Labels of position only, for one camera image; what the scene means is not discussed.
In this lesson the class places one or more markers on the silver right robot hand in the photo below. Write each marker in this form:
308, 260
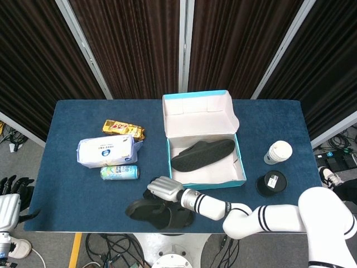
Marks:
167, 188

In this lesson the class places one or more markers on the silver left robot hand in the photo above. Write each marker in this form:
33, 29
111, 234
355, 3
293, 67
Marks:
9, 209

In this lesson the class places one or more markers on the black slipper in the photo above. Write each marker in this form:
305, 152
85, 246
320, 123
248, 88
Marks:
200, 159
156, 215

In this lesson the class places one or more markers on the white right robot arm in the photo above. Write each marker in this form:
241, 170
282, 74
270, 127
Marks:
279, 217

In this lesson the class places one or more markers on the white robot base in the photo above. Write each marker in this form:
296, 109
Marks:
173, 248

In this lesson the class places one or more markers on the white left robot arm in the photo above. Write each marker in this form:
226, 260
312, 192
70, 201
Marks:
3, 243

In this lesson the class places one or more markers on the teal cardboard shoe box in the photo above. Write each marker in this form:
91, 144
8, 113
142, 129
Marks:
200, 117

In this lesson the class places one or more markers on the light green beverage can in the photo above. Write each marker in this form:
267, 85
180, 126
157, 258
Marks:
120, 172

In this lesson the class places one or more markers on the white lilac tissue pack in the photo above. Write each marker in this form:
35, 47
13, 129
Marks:
106, 152

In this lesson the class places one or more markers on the gold snack packet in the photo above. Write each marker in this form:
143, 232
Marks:
122, 129

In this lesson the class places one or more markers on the blue table cloth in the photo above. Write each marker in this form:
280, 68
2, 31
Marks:
83, 195

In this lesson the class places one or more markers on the yellow floor tape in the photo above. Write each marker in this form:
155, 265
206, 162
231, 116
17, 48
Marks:
75, 249

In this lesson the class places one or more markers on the black mesh pen holder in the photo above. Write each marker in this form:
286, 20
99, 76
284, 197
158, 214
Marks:
272, 182

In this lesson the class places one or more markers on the stack of paper cups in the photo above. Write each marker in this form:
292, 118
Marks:
279, 152

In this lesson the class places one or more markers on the brown pleated curtain panel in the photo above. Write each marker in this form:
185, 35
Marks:
237, 44
329, 69
33, 69
134, 47

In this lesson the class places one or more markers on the white black sneaker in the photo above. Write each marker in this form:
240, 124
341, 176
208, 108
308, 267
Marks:
330, 177

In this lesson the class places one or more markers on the black trouser leg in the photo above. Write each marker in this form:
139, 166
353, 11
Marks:
348, 190

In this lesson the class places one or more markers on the white partition rail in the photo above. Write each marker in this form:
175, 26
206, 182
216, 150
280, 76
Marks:
334, 129
22, 129

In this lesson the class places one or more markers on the white partition post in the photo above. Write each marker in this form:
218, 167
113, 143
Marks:
284, 47
83, 47
186, 42

